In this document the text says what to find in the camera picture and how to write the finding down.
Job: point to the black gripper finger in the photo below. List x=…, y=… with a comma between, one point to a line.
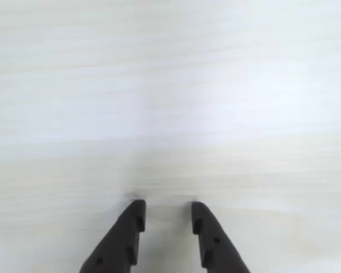
x=118, y=241
x=216, y=250

